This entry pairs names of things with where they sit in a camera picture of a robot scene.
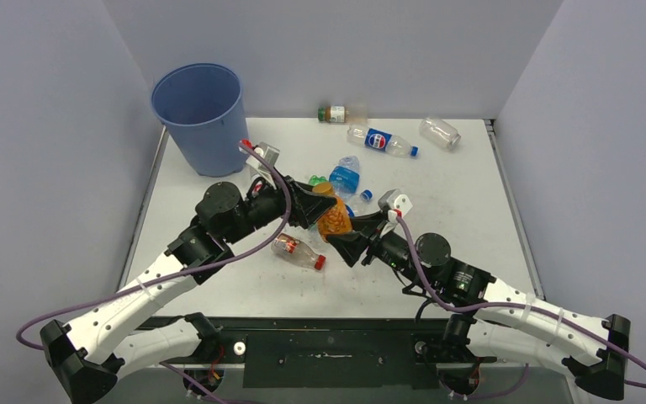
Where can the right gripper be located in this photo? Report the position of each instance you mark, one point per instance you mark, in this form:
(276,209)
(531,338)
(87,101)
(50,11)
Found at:
(369,230)

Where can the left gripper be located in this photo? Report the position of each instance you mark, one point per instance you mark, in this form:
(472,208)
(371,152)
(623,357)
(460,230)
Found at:
(305,204)

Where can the Pepsi English label bottle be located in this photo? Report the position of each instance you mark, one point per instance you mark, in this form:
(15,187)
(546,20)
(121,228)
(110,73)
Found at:
(360,204)

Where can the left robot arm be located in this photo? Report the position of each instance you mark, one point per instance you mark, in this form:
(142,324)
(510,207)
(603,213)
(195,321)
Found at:
(91,353)

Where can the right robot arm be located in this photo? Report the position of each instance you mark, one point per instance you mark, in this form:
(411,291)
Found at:
(491,318)

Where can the blue plastic bin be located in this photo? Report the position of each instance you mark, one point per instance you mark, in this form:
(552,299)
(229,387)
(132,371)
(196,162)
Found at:
(201,106)

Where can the green plastic bottle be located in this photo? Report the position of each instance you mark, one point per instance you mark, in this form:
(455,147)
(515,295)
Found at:
(315,180)

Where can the red cap tea bottle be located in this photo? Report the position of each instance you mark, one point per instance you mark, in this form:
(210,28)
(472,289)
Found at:
(297,252)

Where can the blue label crushed bottle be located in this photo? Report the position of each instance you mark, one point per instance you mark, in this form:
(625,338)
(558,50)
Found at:
(345,177)

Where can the Pepsi logo bottle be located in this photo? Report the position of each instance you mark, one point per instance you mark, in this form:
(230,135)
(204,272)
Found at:
(379,141)

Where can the green cap brown bottle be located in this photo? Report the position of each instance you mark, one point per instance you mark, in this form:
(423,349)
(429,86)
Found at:
(348,114)

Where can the clear plastic jar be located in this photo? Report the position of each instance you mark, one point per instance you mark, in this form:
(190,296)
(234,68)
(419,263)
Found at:
(440,133)

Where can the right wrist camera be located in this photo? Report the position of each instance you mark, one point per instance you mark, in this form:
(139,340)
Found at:
(394,204)

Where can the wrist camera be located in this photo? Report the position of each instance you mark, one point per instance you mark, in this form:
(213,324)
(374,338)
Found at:
(266,152)
(394,204)

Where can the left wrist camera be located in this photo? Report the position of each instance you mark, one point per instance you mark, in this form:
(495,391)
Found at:
(266,152)

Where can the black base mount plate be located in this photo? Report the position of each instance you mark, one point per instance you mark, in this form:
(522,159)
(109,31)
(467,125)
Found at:
(331,353)

